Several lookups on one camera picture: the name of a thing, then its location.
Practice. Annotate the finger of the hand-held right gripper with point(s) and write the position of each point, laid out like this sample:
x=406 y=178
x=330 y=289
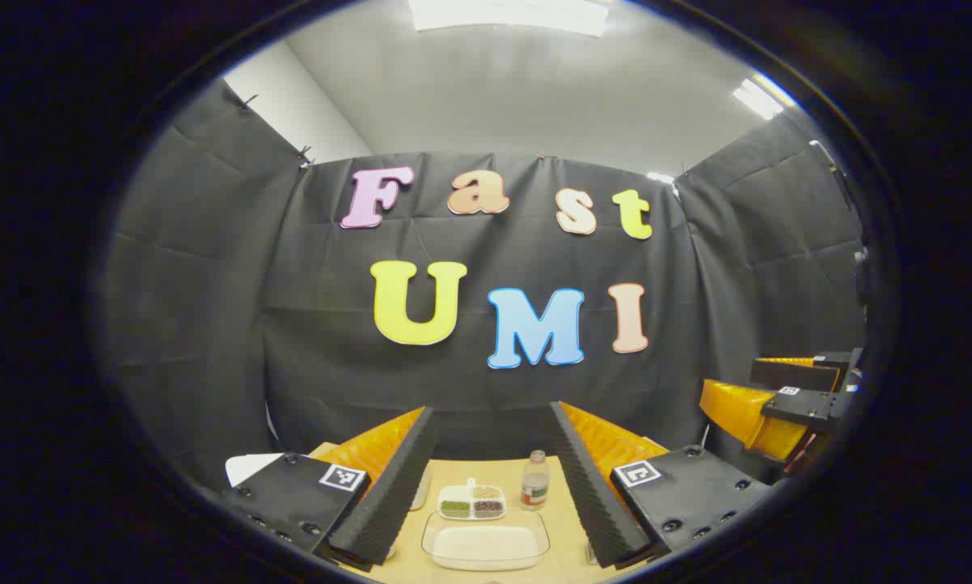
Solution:
x=746 y=414
x=802 y=371

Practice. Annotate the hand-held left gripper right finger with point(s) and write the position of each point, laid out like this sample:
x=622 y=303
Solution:
x=587 y=495

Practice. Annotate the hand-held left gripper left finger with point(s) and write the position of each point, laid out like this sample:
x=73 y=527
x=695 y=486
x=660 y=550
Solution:
x=397 y=487

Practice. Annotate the clear dish of white rice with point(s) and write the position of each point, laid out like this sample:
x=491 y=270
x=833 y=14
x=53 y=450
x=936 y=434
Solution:
x=486 y=545

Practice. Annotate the white rice cooker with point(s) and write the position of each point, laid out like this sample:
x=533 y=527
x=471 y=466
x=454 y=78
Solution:
x=251 y=469

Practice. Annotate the clear plastic bottle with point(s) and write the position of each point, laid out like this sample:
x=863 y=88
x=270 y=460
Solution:
x=535 y=487

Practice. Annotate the white divided dish of beans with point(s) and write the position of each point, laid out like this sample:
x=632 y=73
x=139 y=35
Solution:
x=470 y=503

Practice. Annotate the black backdrop cloth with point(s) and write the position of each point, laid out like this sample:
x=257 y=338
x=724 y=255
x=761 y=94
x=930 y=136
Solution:
x=291 y=324

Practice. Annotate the small ceiling light panel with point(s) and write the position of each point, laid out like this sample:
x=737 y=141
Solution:
x=762 y=97

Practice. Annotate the large ceiling light panel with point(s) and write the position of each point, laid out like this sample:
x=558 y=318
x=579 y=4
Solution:
x=506 y=15

